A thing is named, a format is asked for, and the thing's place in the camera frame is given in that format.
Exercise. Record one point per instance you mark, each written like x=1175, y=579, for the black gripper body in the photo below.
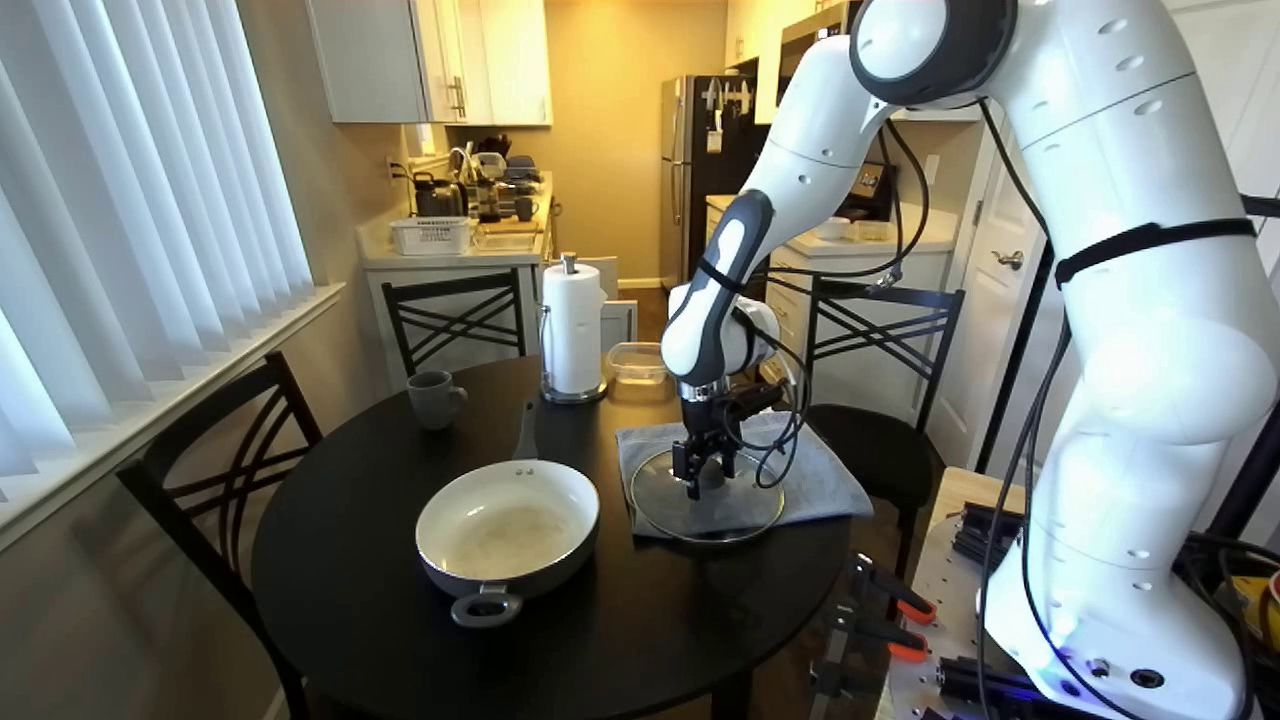
x=710, y=423

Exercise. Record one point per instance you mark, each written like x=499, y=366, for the glass lid with grey knob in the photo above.
x=754, y=513

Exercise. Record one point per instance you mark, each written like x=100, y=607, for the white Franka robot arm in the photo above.
x=1161, y=401

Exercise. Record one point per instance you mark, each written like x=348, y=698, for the white pot with grey outside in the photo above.
x=504, y=524

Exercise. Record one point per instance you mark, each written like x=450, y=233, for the clear plastic food container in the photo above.
x=637, y=366

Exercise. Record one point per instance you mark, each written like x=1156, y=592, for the grey cloth towel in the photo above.
x=835, y=481

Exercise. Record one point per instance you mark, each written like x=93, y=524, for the black metal chair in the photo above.
x=875, y=447
x=452, y=323

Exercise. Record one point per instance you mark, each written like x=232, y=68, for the white paper towel roll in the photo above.
x=573, y=326

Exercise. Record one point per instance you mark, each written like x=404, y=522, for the black refrigerator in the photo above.
x=692, y=162

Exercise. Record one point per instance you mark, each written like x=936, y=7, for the grey mug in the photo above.
x=432, y=396

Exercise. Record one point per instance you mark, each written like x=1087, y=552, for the white kitchen counter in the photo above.
x=504, y=251

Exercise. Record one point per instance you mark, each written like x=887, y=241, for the white door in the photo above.
x=980, y=323

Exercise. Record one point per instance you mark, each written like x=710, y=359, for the clear plastic storage bin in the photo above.
x=428, y=233

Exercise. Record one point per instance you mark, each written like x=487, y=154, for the metal door knob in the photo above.
x=1009, y=258

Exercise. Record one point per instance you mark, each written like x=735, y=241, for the black coffee maker appliances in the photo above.
x=465, y=182

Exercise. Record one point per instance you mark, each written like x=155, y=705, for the dark wooden chair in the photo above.
x=201, y=507

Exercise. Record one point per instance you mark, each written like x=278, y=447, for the white vertical blinds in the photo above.
x=133, y=201

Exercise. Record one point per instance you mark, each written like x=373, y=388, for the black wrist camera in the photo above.
x=762, y=388

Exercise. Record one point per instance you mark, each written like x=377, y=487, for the black camera stand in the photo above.
x=1019, y=353

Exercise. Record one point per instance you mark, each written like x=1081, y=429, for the white kitchen wall cabinet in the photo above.
x=402, y=62

